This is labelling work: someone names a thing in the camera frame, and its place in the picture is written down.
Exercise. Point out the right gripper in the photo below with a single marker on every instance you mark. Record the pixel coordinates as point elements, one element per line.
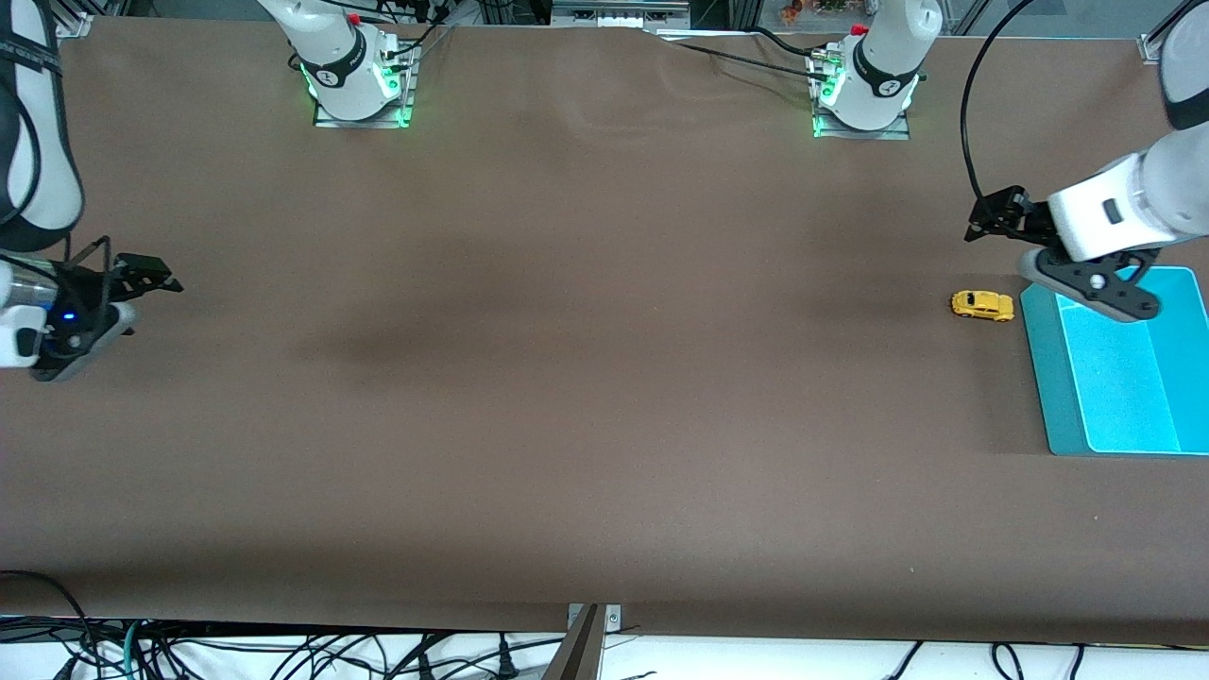
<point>93,286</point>

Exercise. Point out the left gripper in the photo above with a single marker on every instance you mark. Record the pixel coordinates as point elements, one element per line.
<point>1028,220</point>

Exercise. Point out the yellow toy beetle car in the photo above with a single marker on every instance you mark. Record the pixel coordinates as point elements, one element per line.
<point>982,305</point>

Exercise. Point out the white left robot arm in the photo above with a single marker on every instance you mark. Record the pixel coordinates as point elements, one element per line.
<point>883,76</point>

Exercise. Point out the orange background object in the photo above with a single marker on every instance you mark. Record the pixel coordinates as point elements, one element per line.
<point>791,11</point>

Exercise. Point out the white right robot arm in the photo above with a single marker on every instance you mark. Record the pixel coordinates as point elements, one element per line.
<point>345,76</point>

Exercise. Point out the teal plastic bin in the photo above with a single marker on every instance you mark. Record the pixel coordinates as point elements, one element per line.
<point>1124,397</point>

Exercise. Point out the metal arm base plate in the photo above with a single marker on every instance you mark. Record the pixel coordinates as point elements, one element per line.
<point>864,136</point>
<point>364,124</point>

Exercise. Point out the small metal edge bracket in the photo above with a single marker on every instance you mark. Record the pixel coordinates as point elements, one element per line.
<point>612,617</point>

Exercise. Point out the metal table corner bracket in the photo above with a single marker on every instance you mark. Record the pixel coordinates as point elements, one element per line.
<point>1154,47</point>
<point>77,25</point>

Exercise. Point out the aluminium frame unit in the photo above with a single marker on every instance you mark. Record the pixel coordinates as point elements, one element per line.
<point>619,11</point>

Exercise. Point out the brown slanted bar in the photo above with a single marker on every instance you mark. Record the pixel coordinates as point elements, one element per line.
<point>576,652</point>

